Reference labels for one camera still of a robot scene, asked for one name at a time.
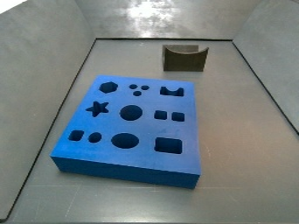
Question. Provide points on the blue foam shape board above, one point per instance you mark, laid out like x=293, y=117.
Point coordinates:
x=133, y=132

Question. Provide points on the black curved holder stand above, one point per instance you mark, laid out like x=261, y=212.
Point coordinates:
x=184, y=58

